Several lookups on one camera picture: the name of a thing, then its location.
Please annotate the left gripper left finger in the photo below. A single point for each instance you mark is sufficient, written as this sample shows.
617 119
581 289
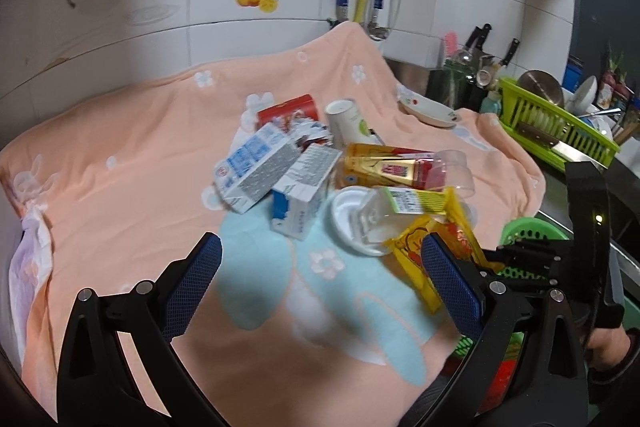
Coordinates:
95 383

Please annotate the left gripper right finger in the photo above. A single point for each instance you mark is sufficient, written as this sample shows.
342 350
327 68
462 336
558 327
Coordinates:
548 383

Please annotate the yellow snack wrapper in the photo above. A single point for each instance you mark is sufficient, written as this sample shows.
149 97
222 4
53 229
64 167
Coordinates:
430 250

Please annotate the clear bottle yellow label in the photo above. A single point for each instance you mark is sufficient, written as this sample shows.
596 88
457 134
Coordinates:
390 210

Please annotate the red gold drink bottle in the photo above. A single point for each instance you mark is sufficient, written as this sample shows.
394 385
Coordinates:
373 165

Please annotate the red snack packet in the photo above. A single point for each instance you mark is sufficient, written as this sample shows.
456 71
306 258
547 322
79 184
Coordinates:
284 114

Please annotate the person's right hand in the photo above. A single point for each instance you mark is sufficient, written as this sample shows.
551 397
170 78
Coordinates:
608 347

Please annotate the red perforated basket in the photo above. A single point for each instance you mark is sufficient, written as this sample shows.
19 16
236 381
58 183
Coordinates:
500 383

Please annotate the green perforated waste basket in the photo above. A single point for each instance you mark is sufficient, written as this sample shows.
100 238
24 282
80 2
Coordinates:
515 231

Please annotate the green dish rack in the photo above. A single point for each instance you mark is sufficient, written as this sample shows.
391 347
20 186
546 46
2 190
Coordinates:
519 105

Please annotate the white bowl in rack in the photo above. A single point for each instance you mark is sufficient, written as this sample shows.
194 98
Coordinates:
583 96

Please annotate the steel pot in rack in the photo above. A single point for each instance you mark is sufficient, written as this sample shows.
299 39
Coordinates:
542 84

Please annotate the peach flower-pattern towel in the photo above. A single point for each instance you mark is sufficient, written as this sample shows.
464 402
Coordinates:
289 333

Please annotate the dark green knife block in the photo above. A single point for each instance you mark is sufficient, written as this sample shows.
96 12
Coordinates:
454 85

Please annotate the white cat-shaped dish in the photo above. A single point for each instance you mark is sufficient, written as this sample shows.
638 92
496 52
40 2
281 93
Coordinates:
426 110

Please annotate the blue white milk carton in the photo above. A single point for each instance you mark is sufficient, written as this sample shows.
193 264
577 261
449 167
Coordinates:
249 173

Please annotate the white grey milk carton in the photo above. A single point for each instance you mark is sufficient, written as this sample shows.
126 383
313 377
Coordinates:
299 194

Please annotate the white paper cup green leaf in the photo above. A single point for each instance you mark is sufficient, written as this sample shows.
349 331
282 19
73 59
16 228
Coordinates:
347 125

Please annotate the crumpled white paper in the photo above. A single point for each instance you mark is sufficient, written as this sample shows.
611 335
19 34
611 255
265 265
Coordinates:
307 131

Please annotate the cleaver with wooden handle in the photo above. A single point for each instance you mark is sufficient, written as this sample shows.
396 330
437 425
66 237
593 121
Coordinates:
548 141

